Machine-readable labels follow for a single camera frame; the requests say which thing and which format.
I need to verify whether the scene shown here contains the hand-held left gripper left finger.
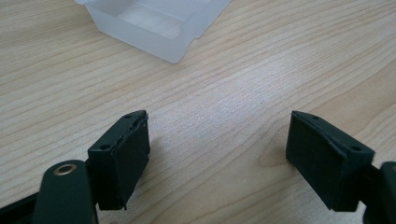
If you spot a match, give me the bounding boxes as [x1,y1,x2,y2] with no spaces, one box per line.
[87,109,151,211]

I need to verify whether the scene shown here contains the translucent white plastic box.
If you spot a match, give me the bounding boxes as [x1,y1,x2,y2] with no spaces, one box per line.
[74,0,233,64]

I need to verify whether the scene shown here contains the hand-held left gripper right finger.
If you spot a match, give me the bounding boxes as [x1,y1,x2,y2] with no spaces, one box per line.
[285,110,375,213]

